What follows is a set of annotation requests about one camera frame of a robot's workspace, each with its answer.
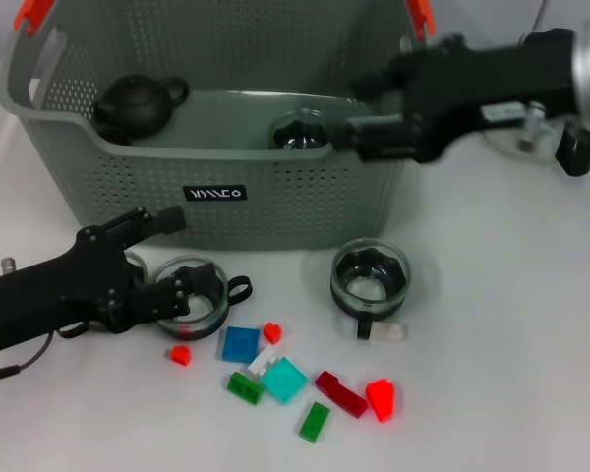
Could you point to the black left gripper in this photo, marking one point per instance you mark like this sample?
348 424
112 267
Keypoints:
54 295

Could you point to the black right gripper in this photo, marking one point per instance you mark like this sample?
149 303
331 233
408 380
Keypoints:
482 83

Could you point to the glass teacup with black sleeve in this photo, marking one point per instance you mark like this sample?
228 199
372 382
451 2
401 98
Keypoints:
136 260
300 135
196 325
369 290

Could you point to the grey perforated plastic storage basket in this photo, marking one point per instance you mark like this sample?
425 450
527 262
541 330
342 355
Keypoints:
275 206

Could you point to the small red toy brick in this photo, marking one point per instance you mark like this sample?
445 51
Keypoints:
273 333
180 356

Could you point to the blue square toy brick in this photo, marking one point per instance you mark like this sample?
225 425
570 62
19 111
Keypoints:
240 344

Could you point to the white toy brick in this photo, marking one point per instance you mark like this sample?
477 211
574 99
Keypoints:
261 364

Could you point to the thick green toy brick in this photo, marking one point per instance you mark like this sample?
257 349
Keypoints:
245 388

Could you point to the black clay teapot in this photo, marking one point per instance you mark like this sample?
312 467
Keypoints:
137 103

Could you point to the cyan square toy brick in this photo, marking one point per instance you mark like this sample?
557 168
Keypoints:
284 379

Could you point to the dark red long toy brick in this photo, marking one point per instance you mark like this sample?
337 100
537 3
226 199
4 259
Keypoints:
339 393

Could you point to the flat green two-stud brick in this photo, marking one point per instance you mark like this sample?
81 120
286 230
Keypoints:
314 420

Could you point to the clear two-stud toy brick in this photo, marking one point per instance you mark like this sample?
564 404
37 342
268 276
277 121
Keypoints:
391 332

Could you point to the bright red sloped toy brick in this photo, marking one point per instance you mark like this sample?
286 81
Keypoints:
381 400

